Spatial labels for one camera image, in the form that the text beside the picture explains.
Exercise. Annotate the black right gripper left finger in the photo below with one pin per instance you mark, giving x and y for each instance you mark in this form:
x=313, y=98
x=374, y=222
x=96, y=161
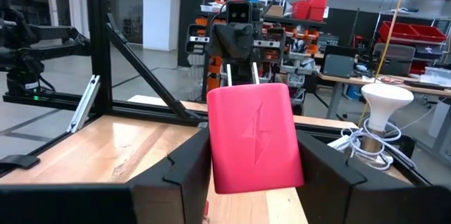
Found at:
x=158, y=203

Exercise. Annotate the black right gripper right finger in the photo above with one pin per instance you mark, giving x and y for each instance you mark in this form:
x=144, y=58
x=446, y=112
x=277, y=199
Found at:
x=352, y=206

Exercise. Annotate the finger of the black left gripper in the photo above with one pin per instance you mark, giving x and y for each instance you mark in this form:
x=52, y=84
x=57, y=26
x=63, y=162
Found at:
x=190, y=46
x=271, y=33

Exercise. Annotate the pink wall charger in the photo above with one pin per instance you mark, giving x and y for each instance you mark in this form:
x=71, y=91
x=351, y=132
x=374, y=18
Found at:
x=253, y=139

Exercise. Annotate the parts shelf with orange bins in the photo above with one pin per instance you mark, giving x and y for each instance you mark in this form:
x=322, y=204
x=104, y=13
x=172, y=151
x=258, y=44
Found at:
x=214, y=72

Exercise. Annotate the red storage bin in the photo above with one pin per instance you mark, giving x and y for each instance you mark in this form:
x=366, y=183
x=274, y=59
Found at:
x=301, y=10
x=398, y=30
x=318, y=5
x=430, y=34

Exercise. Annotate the black equipment case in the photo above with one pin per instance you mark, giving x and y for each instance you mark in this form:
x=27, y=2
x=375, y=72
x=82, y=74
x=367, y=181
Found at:
x=338, y=65

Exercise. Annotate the wooden workbench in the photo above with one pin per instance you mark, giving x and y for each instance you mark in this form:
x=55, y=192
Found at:
x=352, y=80

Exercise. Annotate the white bulb lamp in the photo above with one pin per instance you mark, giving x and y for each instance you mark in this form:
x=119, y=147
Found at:
x=385, y=100

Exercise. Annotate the grey equipment box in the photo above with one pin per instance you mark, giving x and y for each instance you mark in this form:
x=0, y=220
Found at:
x=394, y=58

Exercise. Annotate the black table clamp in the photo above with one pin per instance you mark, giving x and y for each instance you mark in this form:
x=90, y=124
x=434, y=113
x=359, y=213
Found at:
x=17, y=161

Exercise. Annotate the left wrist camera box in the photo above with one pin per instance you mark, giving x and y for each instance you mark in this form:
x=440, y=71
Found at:
x=239, y=12

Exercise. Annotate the silver metal bracket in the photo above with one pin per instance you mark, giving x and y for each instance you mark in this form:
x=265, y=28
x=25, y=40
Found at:
x=84, y=104

